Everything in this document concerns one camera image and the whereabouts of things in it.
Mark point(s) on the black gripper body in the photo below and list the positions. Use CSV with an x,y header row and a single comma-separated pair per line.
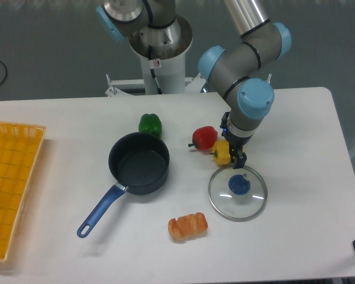
x,y
236,137

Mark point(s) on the yellow bell pepper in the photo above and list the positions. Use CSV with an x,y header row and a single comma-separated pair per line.
x,y
220,153

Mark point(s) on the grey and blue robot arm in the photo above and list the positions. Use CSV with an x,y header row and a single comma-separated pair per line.
x,y
228,72

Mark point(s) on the red bell pepper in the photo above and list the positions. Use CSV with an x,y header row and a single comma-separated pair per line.
x,y
204,138

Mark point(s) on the green bell pepper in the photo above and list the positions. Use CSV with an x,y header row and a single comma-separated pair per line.
x,y
150,123

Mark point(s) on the glass lid with blue knob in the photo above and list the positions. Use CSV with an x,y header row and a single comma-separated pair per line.
x,y
237,194

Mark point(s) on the glazed bread pastry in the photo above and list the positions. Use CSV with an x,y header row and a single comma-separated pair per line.
x,y
188,226

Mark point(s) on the yellow woven basket tray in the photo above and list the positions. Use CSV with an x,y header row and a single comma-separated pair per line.
x,y
20,145

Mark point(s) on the dark saucepan with blue handle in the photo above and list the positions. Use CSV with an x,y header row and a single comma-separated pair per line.
x,y
139,162

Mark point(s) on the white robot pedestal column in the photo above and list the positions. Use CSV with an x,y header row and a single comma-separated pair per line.
x,y
162,56

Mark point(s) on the white metal base frame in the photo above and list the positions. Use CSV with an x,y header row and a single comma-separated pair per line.
x,y
137,87

